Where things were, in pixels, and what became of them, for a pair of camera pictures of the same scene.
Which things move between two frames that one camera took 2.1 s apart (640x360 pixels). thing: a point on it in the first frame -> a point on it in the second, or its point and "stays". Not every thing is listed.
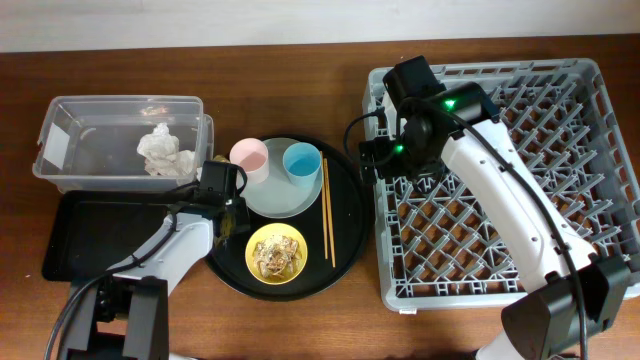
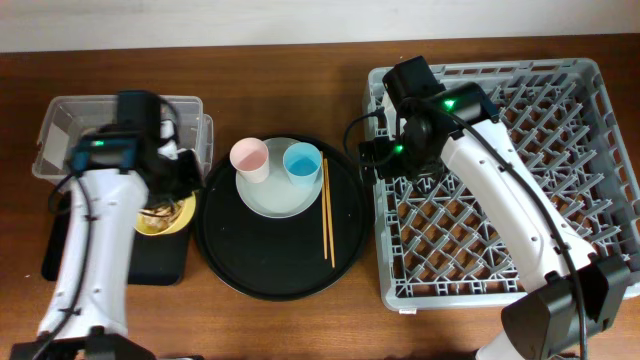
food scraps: (276, 256) -> (157, 217)
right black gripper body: (373, 157) stays
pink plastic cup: (253, 155) stays
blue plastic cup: (302, 162) stays
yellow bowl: (276, 253) -> (168, 216)
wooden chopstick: (324, 205) stays
